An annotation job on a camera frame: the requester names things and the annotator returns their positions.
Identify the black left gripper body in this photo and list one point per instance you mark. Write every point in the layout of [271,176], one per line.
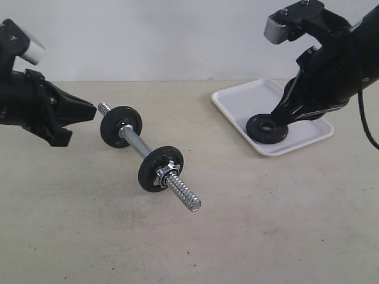
[35,98]

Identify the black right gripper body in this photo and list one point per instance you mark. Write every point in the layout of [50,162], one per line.
[323,76]

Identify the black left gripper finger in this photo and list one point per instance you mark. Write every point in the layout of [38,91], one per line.
[55,136]
[68,109]

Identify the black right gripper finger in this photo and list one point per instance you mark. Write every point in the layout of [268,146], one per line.
[313,110]
[292,100]

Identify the black weight plate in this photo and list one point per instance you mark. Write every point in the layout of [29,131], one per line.
[262,129]
[158,158]
[114,119]

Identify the chrome star collar nut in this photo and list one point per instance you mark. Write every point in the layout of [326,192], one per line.
[162,172]

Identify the chrome threaded dumbbell bar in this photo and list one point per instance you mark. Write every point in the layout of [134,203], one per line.
[190,200]

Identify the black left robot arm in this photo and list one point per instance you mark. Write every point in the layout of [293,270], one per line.
[8,100]

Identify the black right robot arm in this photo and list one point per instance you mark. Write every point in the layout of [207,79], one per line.
[361,40]

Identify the white rectangular plastic tray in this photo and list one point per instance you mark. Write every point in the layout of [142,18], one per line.
[239,103]

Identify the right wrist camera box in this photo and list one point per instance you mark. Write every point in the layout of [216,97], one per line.
[292,22]

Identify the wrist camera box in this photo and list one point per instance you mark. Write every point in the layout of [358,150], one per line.
[18,42]
[292,22]

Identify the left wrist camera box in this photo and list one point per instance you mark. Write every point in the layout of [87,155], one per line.
[18,42]

